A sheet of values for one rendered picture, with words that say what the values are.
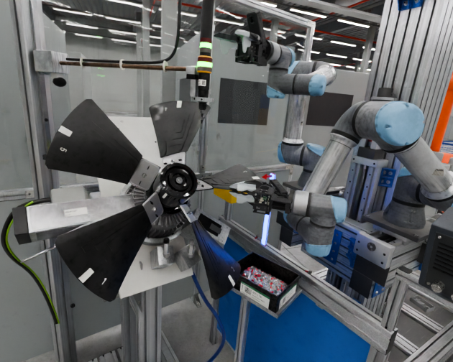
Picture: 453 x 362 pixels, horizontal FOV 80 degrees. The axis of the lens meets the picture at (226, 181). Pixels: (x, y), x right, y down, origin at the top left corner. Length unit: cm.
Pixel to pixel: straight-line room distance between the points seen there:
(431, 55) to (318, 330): 119
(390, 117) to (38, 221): 98
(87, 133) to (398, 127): 85
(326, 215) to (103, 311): 149
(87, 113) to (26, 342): 139
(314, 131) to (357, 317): 415
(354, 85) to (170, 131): 463
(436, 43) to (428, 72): 11
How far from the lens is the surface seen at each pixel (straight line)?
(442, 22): 153
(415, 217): 129
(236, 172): 105
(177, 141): 95
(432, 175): 107
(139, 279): 101
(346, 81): 527
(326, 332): 118
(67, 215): 90
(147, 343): 131
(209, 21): 89
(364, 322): 104
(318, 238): 88
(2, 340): 193
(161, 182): 80
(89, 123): 88
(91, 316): 195
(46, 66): 124
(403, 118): 88
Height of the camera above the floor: 146
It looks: 16 degrees down
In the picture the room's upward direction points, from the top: 5 degrees clockwise
